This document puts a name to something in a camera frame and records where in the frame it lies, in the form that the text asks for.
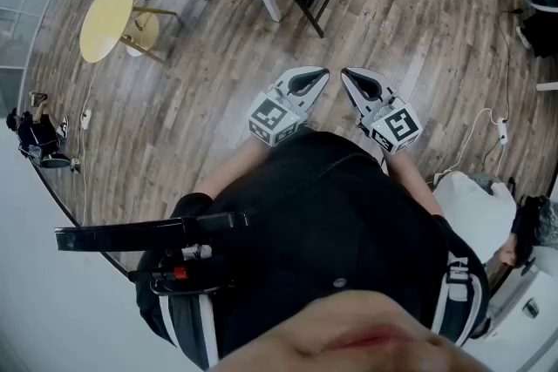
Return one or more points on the white cabinet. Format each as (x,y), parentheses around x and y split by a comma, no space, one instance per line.
(514,318)

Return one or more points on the yellow round side table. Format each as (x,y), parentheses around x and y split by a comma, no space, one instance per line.
(106,22)

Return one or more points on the person's left forearm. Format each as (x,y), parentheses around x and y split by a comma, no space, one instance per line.
(231,174)

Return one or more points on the person's right forearm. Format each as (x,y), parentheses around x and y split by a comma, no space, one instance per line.
(412,183)

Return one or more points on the white bag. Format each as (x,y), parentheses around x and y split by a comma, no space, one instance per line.
(475,213)

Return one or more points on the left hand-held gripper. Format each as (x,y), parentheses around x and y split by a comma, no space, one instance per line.
(272,119)

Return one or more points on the black chest-mounted phone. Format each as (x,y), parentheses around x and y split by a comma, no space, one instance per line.
(131,235)

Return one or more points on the black chest clip mount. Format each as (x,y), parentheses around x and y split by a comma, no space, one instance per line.
(183,274)

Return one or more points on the person's face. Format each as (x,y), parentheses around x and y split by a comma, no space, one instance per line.
(349,340)

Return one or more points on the person's black shirt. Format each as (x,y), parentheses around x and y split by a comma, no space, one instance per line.
(314,209)

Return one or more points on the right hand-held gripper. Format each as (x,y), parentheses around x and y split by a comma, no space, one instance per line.
(396,126)

